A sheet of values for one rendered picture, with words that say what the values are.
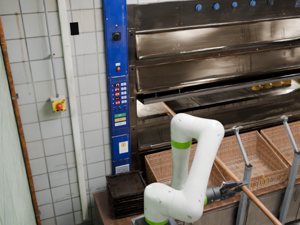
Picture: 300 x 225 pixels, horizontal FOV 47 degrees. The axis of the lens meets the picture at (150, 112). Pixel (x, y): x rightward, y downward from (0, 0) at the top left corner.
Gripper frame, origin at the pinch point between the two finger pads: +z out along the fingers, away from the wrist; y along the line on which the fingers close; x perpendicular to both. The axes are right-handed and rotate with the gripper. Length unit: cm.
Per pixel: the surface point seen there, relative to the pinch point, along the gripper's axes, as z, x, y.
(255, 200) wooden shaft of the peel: -0.6, 14.2, -1.2
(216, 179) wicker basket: 29, -68, 53
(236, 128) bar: 39, -63, 3
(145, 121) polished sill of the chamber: -24, -101, 4
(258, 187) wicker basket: 60, -51, 59
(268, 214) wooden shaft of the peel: -0.7, 25.7, -1.1
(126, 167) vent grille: -42, -97, 42
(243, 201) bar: 39, -41, 58
